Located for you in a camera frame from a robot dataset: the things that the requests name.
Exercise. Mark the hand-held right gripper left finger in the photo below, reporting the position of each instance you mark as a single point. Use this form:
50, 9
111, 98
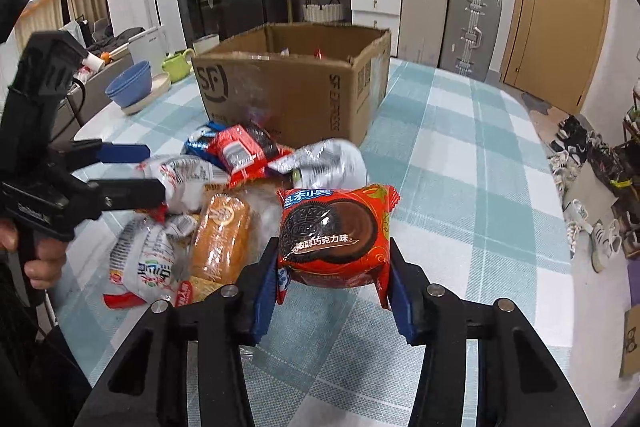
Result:
262, 302

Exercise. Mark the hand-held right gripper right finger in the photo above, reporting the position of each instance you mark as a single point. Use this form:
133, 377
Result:
402, 307

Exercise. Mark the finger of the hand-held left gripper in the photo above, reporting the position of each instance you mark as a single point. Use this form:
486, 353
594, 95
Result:
125, 152
135, 197

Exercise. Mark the white red snack packet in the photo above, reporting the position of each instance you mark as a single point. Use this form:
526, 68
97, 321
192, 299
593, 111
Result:
145, 262
190, 179

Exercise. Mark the blue cookie packet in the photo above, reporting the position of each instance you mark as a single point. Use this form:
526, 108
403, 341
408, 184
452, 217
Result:
197, 139

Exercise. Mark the red chocolate cookie packet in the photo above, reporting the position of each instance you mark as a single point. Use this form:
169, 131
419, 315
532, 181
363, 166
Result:
330, 232

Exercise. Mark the brown cardboard box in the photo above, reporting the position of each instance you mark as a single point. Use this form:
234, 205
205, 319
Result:
280, 97

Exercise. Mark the person's left hand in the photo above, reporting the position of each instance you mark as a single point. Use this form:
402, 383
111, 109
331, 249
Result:
47, 264

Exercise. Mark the bread packet with red label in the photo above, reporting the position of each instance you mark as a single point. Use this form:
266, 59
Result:
200, 291

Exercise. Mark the grey sofa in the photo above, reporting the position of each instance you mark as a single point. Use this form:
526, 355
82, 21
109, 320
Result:
100, 92

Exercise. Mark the beige plate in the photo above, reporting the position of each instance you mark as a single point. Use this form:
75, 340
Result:
155, 92

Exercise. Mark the blue bowl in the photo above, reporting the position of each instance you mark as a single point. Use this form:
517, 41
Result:
130, 84

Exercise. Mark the clear bread loaf packet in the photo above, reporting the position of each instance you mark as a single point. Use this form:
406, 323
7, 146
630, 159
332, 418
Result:
220, 237

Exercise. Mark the green cup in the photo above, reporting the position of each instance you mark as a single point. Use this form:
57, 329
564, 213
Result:
175, 68

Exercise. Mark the dark clothes pile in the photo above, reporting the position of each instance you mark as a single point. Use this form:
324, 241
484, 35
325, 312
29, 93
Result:
112, 42

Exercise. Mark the white electric kettle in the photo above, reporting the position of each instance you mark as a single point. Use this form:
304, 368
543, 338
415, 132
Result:
147, 44

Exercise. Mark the red black snack packet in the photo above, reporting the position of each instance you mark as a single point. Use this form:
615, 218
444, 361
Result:
237, 154

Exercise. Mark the white tumbler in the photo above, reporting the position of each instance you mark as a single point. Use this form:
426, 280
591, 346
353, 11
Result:
205, 44

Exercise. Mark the silver snack packet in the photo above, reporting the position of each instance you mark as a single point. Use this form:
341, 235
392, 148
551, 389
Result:
325, 164

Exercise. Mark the pile of shoes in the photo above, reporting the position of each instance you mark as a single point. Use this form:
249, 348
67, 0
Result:
585, 167

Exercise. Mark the printed cardboard sheet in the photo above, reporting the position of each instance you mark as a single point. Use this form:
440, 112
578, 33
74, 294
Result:
631, 342

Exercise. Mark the woven laundry basket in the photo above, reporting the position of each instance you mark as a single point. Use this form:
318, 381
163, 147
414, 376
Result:
324, 12

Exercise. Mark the silver suitcase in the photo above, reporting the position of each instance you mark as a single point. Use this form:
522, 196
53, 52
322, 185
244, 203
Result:
470, 32

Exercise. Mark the beige suitcase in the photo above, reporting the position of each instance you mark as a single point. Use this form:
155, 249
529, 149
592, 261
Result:
424, 17

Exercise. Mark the shoe rack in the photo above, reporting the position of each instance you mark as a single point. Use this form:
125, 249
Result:
632, 127

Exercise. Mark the wooden door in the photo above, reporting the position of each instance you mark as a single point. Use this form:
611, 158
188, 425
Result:
560, 7

